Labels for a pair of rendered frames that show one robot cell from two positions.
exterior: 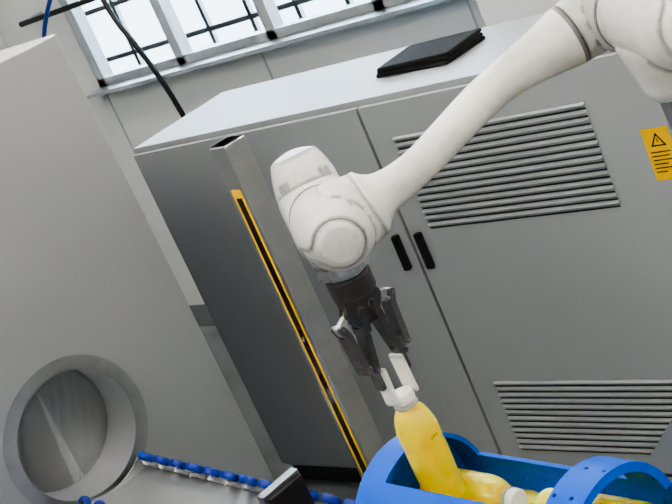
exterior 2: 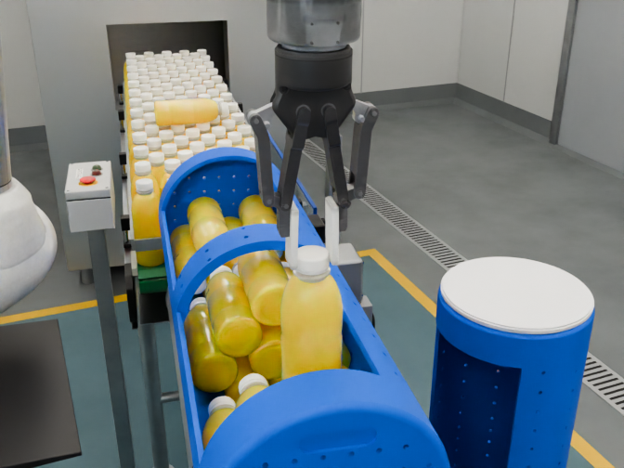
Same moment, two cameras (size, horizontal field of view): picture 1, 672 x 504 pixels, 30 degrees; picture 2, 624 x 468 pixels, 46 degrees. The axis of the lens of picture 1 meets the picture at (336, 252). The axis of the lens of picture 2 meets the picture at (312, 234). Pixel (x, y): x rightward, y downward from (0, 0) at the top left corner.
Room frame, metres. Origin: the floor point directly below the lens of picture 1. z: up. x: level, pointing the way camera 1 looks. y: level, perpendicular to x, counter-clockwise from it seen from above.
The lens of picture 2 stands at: (2.53, 0.27, 1.71)
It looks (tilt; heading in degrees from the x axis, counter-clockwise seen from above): 25 degrees down; 202
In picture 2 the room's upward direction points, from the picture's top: straight up
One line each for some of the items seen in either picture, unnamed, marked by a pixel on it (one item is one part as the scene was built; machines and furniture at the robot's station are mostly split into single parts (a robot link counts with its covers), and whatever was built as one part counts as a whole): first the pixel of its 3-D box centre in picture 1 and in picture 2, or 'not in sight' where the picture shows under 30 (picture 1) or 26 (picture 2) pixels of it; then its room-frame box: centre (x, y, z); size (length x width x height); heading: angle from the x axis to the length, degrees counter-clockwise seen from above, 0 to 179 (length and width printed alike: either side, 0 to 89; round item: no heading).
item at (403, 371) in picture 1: (403, 372); (292, 234); (1.88, -0.02, 1.38); 0.03 x 0.01 x 0.07; 36
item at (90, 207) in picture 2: not in sight; (91, 194); (1.21, -0.84, 1.05); 0.20 x 0.10 x 0.10; 36
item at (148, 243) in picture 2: not in sight; (220, 237); (1.14, -0.53, 0.96); 0.40 x 0.01 x 0.03; 126
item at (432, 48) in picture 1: (428, 53); not in sight; (3.76, -0.50, 1.46); 0.32 x 0.23 x 0.04; 44
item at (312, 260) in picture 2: (403, 397); (311, 261); (1.86, 0.00, 1.34); 0.04 x 0.04 x 0.02
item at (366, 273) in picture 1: (357, 297); (313, 90); (1.87, 0.00, 1.53); 0.08 x 0.07 x 0.09; 126
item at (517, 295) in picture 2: not in sight; (515, 292); (1.27, 0.17, 1.03); 0.28 x 0.28 x 0.01
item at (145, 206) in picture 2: not in sight; (148, 225); (1.20, -0.69, 0.99); 0.07 x 0.07 x 0.19
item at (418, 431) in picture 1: (426, 448); (311, 337); (1.86, -0.01, 1.24); 0.07 x 0.07 x 0.19
